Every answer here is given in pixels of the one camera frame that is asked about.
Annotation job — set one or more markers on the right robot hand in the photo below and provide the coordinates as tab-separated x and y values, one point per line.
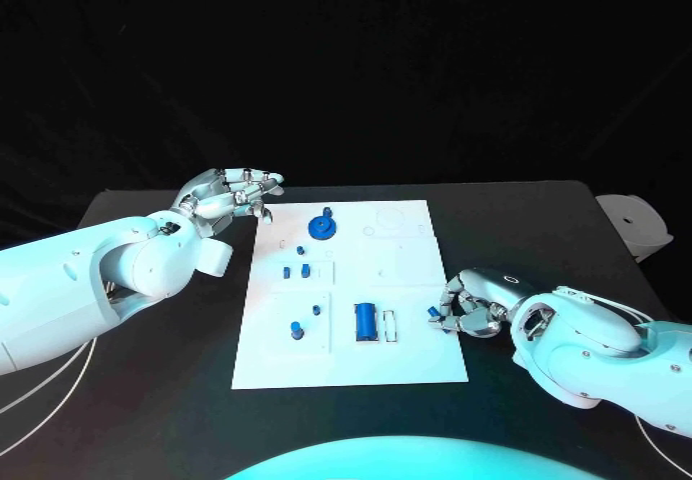
492	287

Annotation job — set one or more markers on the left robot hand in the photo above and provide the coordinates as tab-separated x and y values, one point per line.
214	204

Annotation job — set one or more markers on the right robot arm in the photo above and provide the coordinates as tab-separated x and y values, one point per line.
588	348

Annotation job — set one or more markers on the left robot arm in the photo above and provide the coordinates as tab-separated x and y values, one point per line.
65	292

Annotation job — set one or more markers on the white task board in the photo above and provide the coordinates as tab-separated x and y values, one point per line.
356	367

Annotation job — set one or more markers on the blue gear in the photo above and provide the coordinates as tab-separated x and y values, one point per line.
323	227

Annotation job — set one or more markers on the blue block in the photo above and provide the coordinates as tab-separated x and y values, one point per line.
286	272

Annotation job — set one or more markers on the blue plug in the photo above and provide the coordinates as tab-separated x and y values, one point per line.
306	270

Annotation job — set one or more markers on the blue long cylinder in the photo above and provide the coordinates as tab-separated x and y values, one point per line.
366	321

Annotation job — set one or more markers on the white rounded housing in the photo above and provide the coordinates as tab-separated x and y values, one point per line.
635	225

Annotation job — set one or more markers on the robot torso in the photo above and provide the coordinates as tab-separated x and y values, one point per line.
411	461

